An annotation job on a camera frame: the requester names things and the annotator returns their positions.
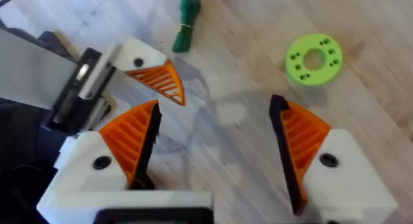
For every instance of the green disc with holes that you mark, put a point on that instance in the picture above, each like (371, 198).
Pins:
(303, 70)

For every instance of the green toy vegetable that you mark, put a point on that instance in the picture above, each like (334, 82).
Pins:
(184, 24)

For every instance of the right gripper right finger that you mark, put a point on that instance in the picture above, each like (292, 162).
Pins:
(342, 185)

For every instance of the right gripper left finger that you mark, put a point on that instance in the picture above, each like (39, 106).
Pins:
(87, 172)

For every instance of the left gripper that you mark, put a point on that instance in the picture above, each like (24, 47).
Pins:
(77, 95)

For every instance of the upright flat wrist plate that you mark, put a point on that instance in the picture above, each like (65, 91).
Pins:
(32, 72)

